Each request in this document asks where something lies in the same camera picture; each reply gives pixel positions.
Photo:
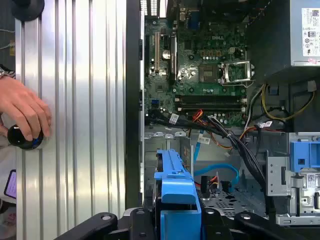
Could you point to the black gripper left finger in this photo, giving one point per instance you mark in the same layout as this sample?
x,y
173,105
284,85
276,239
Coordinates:
x,y
140,225

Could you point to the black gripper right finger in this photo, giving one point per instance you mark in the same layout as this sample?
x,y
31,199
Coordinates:
x,y
212,225

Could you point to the hard disk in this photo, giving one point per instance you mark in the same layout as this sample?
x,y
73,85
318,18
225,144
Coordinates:
x,y
177,190

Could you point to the metal disk bay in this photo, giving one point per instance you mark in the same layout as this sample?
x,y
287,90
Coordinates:
x,y
175,143

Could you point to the black RAM slot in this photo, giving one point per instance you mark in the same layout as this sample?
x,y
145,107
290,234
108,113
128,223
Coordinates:
x,y
210,107
210,99

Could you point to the white expansion slot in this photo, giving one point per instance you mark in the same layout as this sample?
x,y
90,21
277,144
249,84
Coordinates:
x,y
157,52

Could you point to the person's bare hand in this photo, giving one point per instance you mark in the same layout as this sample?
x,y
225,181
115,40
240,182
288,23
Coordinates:
x,y
20,105

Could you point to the grey metal drive cage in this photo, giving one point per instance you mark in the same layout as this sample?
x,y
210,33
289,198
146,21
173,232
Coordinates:
x,y
277,175

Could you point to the blue carrier in drive cage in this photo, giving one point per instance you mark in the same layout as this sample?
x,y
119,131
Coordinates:
x,y
300,155

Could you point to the black open PC case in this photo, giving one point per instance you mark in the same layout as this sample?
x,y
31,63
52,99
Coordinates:
x,y
132,100

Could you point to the smartphone with pink screen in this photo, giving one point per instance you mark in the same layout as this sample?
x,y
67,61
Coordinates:
x,y
11,185

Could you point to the metal socket cover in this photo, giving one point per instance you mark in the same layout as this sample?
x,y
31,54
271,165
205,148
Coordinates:
x,y
236,80

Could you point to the CPU socket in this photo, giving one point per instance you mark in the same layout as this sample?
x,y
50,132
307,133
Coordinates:
x,y
209,74

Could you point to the green Dell motherboard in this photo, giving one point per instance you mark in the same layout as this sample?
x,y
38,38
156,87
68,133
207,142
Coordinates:
x,y
190,75

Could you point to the grey power supply unit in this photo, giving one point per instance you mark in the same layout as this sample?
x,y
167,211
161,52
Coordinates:
x,y
270,37

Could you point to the black round object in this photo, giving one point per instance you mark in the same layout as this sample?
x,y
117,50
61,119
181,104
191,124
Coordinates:
x,y
27,10

